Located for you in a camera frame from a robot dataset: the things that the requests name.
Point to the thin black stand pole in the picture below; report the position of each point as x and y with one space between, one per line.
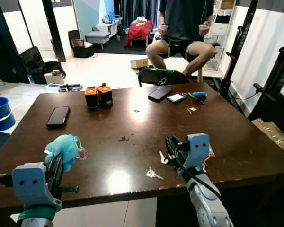
242 38

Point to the seated person in black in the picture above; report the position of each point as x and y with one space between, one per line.
187 19

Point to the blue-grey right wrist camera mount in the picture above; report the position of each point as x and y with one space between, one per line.
196 149

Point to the key bunch with black fob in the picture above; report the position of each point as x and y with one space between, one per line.
163 157

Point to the black open bag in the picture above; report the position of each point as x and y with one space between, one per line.
33 61

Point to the small brass part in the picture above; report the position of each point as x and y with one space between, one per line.
192 109

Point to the grey ottoman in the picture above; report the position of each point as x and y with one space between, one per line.
97 37

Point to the black chair with green cloth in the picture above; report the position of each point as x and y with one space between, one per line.
156 78

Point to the small open cardboard box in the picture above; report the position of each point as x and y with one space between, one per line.
53 79

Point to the black smartphone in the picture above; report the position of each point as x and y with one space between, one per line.
58 117

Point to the black basket chair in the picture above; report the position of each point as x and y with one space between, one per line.
80 47

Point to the closed brown cardboard box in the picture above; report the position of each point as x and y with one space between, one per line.
139 63

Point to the thick black stand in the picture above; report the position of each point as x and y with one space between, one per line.
274 85

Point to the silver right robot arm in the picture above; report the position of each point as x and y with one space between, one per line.
208 208

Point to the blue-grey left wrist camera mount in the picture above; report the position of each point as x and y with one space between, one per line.
31 182

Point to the blue bucket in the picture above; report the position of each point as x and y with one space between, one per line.
1 116

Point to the power strip with plugs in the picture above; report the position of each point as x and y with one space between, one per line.
66 88

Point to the red cloth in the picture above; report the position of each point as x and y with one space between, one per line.
138 32

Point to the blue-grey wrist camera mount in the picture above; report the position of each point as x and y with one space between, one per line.
31 182
196 149

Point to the large flat cardboard box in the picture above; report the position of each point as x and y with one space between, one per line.
274 135

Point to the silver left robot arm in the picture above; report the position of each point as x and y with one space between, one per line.
35 222

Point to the white shelf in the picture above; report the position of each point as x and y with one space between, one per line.
222 28

